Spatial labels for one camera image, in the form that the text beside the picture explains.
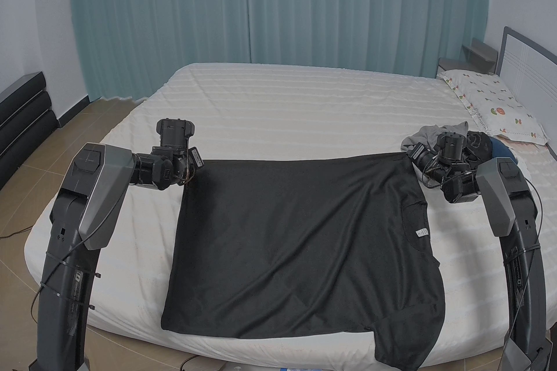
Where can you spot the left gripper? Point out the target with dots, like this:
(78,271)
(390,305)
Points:
(185,167)

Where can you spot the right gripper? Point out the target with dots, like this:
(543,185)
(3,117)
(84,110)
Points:
(424,162)

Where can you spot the black T-shirt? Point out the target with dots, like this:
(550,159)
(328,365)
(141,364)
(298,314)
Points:
(304,252)

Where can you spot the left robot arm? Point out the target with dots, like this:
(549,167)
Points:
(82,195)

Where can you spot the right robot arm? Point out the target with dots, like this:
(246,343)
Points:
(500,195)

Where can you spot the bed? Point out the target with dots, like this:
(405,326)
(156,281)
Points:
(283,108)

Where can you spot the grey garment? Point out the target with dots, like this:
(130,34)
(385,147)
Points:
(428,136)

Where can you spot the black shiny garment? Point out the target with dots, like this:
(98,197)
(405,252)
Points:
(481,143)

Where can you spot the dark blue garment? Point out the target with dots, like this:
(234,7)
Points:
(504,152)

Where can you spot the white printed pillow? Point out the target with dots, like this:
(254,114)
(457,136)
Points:
(491,104)

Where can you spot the grey bedside table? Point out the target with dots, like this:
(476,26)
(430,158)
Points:
(474,54)

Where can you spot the black chest of drawers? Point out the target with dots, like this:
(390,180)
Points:
(21,121)

